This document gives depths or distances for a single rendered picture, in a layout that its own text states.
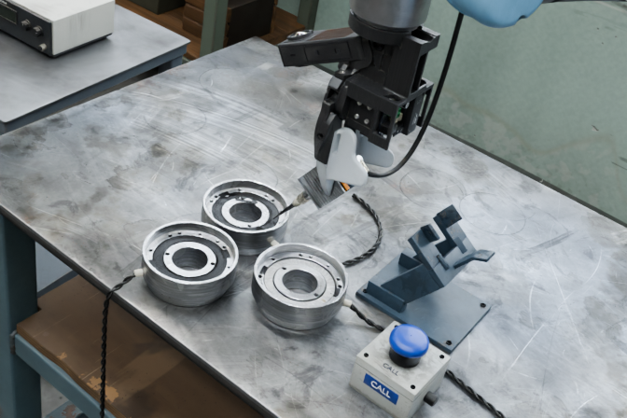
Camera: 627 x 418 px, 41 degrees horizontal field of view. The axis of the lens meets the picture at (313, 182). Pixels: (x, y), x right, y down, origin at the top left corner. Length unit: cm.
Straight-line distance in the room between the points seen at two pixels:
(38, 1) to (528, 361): 108
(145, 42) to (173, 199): 66
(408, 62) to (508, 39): 174
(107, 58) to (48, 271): 48
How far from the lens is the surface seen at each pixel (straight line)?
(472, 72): 262
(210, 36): 251
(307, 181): 94
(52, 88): 153
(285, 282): 96
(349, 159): 87
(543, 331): 102
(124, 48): 167
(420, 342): 84
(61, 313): 128
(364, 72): 84
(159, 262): 94
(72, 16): 160
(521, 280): 108
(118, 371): 120
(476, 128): 267
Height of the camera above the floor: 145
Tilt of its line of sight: 35 degrees down
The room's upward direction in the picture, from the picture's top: 11 degrees clockwise
